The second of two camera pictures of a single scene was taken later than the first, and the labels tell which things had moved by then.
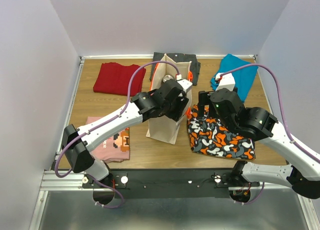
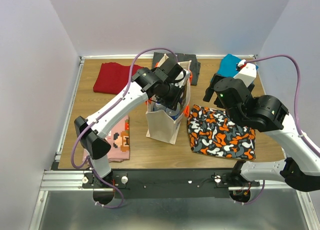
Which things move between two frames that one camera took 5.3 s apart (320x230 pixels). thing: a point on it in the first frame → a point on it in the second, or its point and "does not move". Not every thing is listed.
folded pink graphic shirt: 116,149 does not move
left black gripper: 181,105 → 172,103
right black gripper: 204,98 → 209,90
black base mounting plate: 168,183 does not move
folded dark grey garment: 179,58 does not move
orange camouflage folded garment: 209,136 does not move
